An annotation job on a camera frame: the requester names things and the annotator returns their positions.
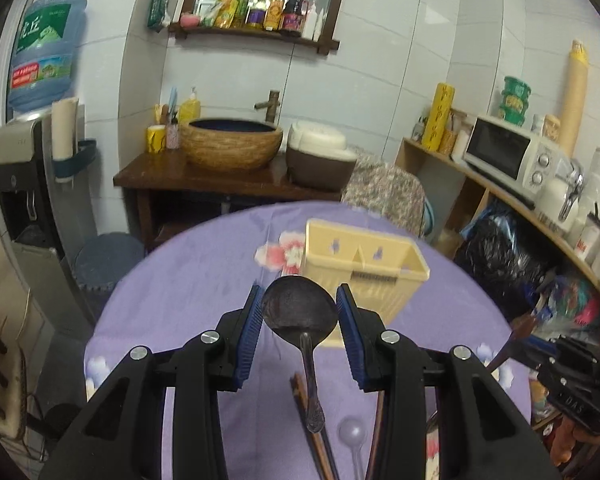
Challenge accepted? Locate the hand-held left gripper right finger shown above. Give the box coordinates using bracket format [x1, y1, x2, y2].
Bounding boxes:
[335, 283, 563, 480]

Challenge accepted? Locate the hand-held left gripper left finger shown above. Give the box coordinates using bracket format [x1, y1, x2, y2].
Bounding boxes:
[39, 284, 267, 480]

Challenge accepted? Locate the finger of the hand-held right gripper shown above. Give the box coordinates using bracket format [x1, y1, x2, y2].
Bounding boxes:
[524, 332, 556, 356]

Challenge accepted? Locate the brown wooden spoon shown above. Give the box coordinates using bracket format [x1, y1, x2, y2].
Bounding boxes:
[485, 312, 532, 376]

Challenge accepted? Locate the dark soup spoon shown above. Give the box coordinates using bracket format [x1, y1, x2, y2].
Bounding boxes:
[261, 276, 339, 433]

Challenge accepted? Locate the brown wooden chopstick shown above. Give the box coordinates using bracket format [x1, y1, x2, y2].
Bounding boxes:
[367, 390, 387, 480]
[290, 372, 331, 480]

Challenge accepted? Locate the cream plastic utensil holder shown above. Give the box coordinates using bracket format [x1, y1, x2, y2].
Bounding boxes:
[300, 218, 431, 348]

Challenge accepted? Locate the clear plastic spoon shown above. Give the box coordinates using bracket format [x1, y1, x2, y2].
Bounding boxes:
[337, 417, 368, 480]

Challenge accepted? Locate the person's right hand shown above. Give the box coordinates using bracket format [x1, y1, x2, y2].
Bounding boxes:
[550, 412, 593, 467]

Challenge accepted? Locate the pile of colourful plastic bags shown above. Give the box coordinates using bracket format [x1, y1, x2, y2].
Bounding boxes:
[530, 270, 600, 346]

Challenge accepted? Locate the purple floral tablecloth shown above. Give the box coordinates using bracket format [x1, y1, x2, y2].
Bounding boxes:
[84, 200, 533, 480]

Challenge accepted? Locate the black plastic bag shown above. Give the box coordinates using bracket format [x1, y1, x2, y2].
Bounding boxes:
[455, 205, 556, 321]

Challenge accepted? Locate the white tumbler red print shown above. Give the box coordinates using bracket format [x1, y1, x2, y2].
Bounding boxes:
[575, 212, 600, 262]

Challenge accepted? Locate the white thermos kettle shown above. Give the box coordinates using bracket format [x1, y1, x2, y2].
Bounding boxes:
[536, 160, 586, 233]

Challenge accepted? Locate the blue plastic basin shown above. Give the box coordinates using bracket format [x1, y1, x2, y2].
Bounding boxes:
[422, 200, 439, 239]

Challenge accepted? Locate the floral cloth covered chair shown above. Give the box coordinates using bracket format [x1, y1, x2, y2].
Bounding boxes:
[341, 154, 426, 238]

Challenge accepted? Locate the grey plastic stool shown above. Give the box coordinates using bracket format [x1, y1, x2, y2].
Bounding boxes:
[74, 232, 146, 306]

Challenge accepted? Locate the white brown rice cooker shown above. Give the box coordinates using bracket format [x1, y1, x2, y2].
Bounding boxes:
[286, 121, 358, 192]

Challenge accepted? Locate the dark wooden vanity table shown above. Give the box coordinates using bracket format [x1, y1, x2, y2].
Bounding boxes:
[113, 150, 343, 256]

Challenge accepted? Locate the light wooden shelf unit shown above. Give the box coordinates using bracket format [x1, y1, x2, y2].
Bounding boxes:
[394, 137, 600, 311]

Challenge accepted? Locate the white microwave oven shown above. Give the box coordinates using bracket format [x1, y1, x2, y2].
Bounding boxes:
[462, 114, 566, 203]

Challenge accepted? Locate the woven basin sink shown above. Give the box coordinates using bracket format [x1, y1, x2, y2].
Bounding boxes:
[181, 118, 284, 170]

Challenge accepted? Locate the yellow cup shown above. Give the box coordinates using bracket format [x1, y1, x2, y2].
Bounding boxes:
[146, 124, 167, 153]

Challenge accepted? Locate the glass storage jar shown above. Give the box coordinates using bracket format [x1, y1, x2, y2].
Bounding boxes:
[446, 108, 469, 157]

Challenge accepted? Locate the bamboo style faucet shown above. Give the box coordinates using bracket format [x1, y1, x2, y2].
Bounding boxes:
[254, 90, 282, 123]

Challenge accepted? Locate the yellow soap bottle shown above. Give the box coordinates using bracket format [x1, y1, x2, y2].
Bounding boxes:
[178, 87, 201, 125]

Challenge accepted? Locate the tall paper cup stack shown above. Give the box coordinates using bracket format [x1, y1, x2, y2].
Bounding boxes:
[557, 40, 591, 158]

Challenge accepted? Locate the yellow printed roll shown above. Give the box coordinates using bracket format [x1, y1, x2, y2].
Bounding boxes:
[422, 82, 455, 152]

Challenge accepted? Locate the stack of green bowls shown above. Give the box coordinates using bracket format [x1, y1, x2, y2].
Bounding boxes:
[497, 76, 532, 126]

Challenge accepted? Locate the blue cup holder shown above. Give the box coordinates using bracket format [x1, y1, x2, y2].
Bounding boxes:
[52, 139, 98, 181]

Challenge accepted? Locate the dark wooden chair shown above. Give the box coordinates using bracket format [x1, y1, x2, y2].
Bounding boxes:
[0, 292, 28, 441]

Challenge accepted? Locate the white paper cup sleeve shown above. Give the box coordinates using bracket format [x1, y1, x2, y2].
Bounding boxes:
[51, 99, 78, 183]

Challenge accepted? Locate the white water dispenser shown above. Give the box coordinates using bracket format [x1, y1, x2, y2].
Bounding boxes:
[0, 110, 88, 331]

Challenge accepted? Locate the row of condiment bottles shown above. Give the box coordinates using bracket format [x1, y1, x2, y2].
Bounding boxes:
[200, 0, 326, 41]

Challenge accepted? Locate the green hanging packet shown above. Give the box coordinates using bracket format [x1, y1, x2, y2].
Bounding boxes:
[146, 0, 170, 31]

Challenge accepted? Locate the blue water jug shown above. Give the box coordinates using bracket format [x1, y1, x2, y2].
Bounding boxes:
[7, 0, 88, 113]

